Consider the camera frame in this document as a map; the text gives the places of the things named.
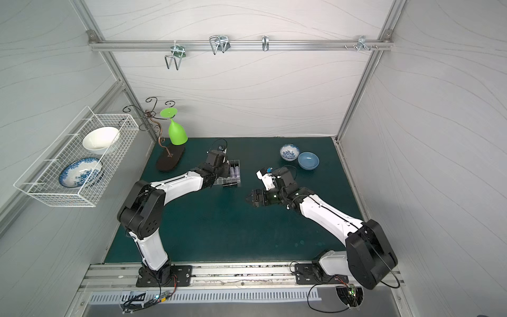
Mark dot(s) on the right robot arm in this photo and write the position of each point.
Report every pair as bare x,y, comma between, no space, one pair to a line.
369,256

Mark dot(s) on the metal double hook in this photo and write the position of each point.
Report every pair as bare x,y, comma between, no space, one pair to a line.
219,43
175,57

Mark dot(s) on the light blue bowl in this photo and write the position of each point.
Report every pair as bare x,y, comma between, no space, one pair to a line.
308,161

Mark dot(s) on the blue floral plate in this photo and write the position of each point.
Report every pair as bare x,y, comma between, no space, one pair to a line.
83,172

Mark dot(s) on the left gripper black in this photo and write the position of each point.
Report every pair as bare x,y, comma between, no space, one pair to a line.
226,170

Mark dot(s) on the metal clip hook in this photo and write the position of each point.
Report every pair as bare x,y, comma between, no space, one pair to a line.
265,43

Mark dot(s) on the white bowl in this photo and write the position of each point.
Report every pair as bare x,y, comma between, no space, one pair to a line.
99,141

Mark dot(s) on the metal double hook left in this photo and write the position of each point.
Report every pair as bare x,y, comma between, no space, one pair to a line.
175,57

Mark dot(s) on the white cable duct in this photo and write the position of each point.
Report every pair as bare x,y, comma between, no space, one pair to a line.
187,296

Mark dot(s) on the clear acrylic lipstick organizer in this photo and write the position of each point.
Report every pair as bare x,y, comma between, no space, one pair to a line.
233,178

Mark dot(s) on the metal double hook middle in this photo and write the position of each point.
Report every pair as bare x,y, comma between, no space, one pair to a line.
219,43

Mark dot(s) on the copper wire stand black base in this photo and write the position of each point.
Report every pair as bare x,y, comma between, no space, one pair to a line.
171,154

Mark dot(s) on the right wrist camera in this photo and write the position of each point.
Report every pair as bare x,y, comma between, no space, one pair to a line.
266,176

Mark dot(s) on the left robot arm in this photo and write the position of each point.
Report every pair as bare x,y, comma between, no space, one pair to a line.
141,214

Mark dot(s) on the aluminium cross rail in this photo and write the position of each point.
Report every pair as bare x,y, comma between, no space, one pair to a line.
97,44

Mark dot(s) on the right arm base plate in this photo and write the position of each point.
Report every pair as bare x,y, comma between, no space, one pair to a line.
313,274

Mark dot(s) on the green plastic goblet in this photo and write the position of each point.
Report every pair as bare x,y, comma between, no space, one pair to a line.
176,131

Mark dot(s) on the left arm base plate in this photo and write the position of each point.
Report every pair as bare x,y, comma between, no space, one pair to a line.
180,275

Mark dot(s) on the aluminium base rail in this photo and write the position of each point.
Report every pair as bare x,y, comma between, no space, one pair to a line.
204,275

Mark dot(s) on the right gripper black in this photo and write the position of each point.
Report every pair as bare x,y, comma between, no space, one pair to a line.
261,196

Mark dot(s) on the blue floral bowl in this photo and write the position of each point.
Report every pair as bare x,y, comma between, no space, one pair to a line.
289,152

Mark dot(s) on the round floor port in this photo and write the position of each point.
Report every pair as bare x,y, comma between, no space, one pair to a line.
351,295

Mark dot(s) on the white wire basket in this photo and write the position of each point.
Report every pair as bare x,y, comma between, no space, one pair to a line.
40,180

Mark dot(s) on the metal hook right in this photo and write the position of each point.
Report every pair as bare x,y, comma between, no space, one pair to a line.
361,45

